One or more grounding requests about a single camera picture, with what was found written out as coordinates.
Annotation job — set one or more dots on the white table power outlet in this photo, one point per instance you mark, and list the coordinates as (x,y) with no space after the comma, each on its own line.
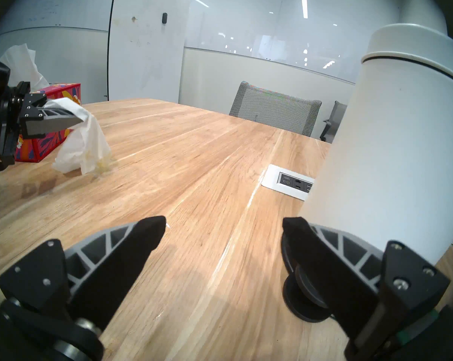
(286,180)

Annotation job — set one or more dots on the grey mesh chair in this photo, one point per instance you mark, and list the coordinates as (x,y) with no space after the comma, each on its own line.
(275,110)

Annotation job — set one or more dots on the wide glass wall board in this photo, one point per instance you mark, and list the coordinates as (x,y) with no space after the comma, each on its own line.
(267,33)

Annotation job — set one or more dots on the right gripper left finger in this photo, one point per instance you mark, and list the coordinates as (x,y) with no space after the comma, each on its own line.
(106,266)

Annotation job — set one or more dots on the white pedal trash bin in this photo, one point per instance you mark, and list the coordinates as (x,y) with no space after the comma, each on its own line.
(399,138)

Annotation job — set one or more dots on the white tissue in box slot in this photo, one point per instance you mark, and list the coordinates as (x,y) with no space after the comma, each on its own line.
(21,65)

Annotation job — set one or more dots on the rolling whiteboard with black stand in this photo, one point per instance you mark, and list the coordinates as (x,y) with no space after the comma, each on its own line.
(147,55)

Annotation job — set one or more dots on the grey office chair with armrests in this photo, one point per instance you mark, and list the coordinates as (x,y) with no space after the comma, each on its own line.
(335,119)

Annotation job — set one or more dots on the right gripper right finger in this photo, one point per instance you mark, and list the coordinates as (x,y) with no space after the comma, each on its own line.
(343,281)

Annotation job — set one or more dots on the white tissue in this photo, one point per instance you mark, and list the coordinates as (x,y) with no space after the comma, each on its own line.
(21,65)
(85,146)

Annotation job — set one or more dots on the side wall glass board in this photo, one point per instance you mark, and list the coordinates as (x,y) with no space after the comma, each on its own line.
(42,10)

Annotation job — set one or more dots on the red floral tissue box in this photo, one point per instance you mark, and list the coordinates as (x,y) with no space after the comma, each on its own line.
(38,149)

